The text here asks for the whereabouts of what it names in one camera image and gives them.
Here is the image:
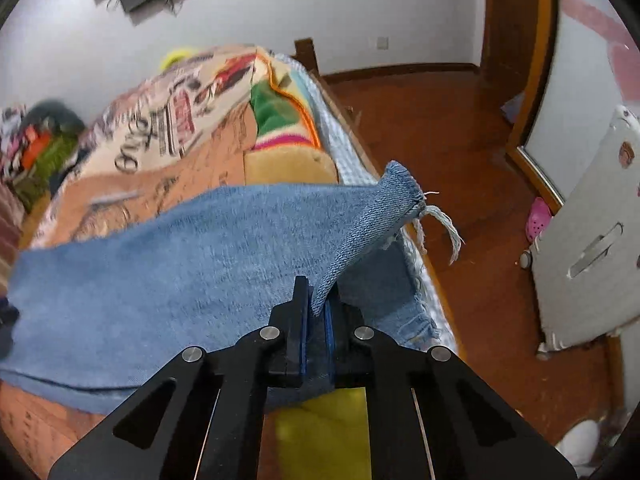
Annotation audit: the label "pink shoe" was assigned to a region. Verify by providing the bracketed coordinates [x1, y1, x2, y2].
[525, 197, 553, 243]

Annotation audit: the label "newspaper print bed blanket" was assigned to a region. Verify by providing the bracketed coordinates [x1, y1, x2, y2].
[0, 44, 342, 476]

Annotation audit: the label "brown wooden door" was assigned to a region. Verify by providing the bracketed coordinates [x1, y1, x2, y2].
[480, 0, 559, 152]

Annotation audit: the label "orange box on pile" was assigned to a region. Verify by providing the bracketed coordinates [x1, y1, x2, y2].
[21, 132, 52, 170]

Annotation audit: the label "blue denim jeans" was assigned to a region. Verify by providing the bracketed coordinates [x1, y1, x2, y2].
[1, 162, 456, 414]

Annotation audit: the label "white suitcase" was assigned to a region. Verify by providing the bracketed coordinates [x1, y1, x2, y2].
[530, 105, 639, 352]

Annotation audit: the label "yellow pillow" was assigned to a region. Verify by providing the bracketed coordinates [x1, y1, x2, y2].
[160, 48, 202, 73]

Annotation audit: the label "grey neck pillow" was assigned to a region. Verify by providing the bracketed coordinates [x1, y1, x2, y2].
[21, 100, 86, 136]

